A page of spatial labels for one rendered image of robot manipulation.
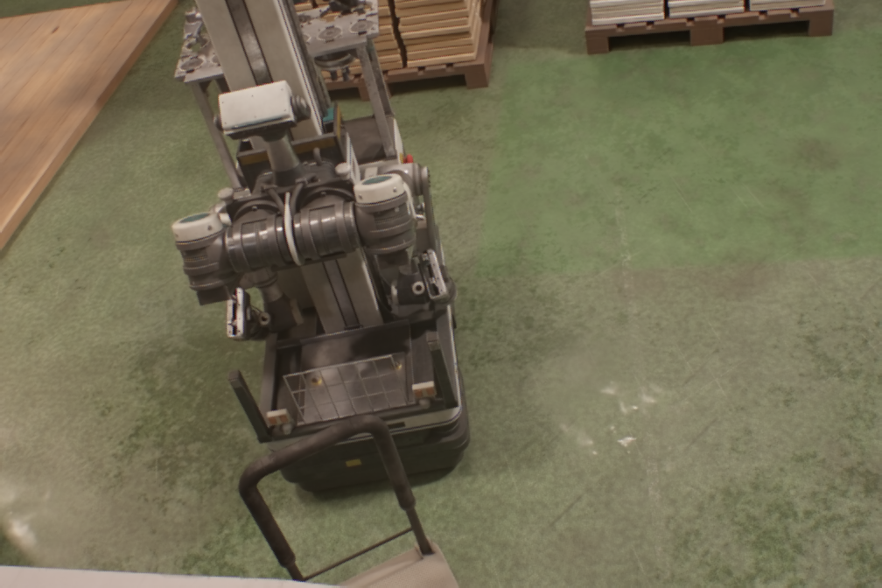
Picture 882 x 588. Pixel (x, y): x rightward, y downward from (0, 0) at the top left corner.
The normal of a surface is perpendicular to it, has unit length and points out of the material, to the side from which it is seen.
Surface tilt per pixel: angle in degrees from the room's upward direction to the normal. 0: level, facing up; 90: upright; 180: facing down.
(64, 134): 0
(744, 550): 0
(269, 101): 37
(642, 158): 0
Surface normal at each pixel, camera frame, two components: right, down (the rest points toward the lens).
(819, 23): -0.18, 0.68
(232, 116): -0.12, -0.20
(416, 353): -0.20, -0.74
